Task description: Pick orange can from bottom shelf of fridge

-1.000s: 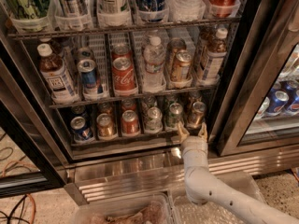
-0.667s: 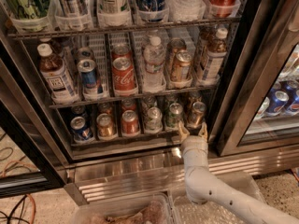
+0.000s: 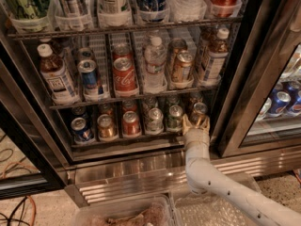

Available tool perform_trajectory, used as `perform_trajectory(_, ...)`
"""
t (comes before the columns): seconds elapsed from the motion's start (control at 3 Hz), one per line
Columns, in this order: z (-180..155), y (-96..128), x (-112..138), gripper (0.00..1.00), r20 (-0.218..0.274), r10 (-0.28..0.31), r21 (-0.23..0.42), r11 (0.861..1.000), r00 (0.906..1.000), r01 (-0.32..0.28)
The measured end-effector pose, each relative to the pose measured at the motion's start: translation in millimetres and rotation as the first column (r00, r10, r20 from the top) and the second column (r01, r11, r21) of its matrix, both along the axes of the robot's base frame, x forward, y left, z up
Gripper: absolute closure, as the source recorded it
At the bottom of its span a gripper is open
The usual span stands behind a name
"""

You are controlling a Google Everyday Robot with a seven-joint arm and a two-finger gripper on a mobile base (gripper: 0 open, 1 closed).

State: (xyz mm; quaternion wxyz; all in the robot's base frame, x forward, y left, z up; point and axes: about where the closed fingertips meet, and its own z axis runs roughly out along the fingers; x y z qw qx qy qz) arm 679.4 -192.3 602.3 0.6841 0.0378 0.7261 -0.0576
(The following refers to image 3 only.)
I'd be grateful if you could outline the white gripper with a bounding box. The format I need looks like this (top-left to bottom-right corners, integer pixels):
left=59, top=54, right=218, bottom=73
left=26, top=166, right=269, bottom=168
left=182, top=114, right=210, bottom=151

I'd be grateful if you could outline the orange can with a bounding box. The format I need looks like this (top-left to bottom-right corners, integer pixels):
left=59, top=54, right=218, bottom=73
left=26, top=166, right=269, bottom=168
left=97, top=114, right=117, bottom=139
left=166, top=38, right=187, bottom=73
left=98, top=104, right=114, bottom=117
left=172, top=50, right=194, bottom=83
left=188, top=91, right=203, bottom=110
left=189, top=102, right=208, bottom=126

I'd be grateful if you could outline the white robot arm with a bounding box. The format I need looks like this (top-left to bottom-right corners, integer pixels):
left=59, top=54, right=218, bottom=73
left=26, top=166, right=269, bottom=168
left=182, top=114, right=301, bottom=226

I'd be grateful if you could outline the silver green can front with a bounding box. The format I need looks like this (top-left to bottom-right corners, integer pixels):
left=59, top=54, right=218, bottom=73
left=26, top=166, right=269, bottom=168
left=145, top=107, right=164, bottom=135

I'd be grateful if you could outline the silver green can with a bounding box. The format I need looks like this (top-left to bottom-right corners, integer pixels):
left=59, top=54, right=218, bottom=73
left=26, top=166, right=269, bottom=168
left=145, top=107, right=164, bottom=135
left=142, top=97, right=158, bottom=115

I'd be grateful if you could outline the silver green can rear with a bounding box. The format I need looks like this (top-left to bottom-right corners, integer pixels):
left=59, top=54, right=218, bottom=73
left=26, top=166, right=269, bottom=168
left=142, top=97, right=158, bottom=115

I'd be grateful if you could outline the right fridge glass door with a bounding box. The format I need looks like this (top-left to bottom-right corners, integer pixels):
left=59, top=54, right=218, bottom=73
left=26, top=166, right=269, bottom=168
left=220, top=0, right=301, bottom=156

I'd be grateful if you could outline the fridge glass door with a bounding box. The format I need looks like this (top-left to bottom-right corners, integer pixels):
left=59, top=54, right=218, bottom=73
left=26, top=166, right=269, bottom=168
left=220, top=0, right=301, bottom=156
left=0, top=61, right=66, bottom=200

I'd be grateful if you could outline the red can bottom front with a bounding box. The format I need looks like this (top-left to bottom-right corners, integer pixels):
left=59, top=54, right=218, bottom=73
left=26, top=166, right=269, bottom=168
left=122, top=111, right=141, bottom=136

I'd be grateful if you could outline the red can bottom rear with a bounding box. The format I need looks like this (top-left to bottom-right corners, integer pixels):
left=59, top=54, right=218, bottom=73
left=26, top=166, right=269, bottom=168
left=122, top=100, right=137, bottom=113

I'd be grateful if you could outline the red coca-cola can front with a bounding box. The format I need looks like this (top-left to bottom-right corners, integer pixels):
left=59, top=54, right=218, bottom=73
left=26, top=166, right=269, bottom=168
left=113, top=57, right=136, bottom=91

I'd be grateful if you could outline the red coca-cola can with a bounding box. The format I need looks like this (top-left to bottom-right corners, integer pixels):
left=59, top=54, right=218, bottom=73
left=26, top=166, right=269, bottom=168
left=113, top=57, right=136, bottom=91
left=112, top=44, right=133, bottom=60

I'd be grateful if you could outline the pepsi can behind door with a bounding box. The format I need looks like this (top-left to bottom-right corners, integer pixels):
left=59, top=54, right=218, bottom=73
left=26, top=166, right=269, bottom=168
left=284, top=81, right=301, bottom=116
left=268, top=90, right=291, bottom=117

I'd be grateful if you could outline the pepsi can behind door right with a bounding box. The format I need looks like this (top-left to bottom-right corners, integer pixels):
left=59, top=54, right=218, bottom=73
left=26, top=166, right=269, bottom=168
left=284, top=81, right=301, bottom=116

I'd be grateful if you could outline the red coca-cola can rear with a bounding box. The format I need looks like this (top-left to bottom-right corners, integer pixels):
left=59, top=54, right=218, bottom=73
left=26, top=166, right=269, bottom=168
left=112, top=44, right=133, bottom=60

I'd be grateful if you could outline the blue pepsi can bottom front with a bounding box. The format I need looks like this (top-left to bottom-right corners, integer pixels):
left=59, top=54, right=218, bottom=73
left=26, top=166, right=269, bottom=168
left=71, top=118, right=94, bottom=144

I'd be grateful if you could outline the blue pepsi can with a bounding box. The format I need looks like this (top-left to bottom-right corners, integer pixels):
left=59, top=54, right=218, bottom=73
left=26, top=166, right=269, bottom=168
left=71, top=106, right=89, bottom=121
left=71, top=118, right=94, bottom=144

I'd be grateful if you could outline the blue pepsi can bottom rear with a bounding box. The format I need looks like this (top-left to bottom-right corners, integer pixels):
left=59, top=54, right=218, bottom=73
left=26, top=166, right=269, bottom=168
left=71, top=106, right=89, bottom=121

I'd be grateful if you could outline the blue can middle front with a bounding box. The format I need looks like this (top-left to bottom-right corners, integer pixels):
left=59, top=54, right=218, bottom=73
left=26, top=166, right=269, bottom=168
left=77, top=59, right=103, bottom=96

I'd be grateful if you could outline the blue can middle rear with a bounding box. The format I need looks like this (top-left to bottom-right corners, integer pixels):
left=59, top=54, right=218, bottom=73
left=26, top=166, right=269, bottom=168
left=76, top=47, right=95, bottom=62

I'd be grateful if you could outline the left fridge glass door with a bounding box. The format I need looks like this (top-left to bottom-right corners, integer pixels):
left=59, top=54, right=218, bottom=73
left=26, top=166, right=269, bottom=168
left=0, top=61, right=66, bottom=200

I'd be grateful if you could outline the silver can top shelf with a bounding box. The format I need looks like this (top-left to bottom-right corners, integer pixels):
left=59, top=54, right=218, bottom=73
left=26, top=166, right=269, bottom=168
left=59, top=0, right=87, bottom=17

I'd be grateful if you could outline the clear water bottle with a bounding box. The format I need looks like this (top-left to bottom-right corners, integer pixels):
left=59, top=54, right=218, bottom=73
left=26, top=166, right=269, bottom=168
left=144, top=37, right=166, bottom=89

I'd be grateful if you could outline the iced tea bottle right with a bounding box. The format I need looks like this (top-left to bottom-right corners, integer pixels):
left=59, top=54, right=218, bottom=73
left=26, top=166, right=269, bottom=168
left=198, top=26, right=230, bottom=85

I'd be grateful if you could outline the iced tea bottle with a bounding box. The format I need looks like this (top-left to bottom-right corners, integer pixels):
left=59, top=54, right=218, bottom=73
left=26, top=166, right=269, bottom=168
left=198, top=26, right=230, bottom=85
left=37, top=43, right=78, bottom=105

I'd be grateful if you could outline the clear plastic bin right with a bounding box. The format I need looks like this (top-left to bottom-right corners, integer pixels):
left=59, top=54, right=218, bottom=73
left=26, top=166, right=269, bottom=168
left=168, top=172, right=259, bottom=226

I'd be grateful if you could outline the clear plastic bin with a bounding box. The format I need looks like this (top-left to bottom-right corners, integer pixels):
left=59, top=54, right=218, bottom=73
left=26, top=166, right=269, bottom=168
left=168, top=172, right=259, bottom=226
left=71, top=194, right=174, bottom=226

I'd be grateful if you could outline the clear plastic bin left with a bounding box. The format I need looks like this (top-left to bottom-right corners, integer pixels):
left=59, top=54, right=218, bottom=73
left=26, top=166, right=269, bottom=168
left=71, top=194, right=174, bottom=226

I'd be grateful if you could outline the iced tea bottle left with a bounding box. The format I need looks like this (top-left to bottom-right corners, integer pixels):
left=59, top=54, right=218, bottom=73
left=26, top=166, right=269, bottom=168
left=37, top=43, right=78, bottom=105

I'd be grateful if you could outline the orange cable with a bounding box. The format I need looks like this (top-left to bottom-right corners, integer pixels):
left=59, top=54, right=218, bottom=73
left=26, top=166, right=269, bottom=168
left=0, top=161, right=38, bottom=226

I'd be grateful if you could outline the black cable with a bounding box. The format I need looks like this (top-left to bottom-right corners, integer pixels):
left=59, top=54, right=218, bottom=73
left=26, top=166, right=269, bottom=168
left=0, top=134, right=29, bottom=226

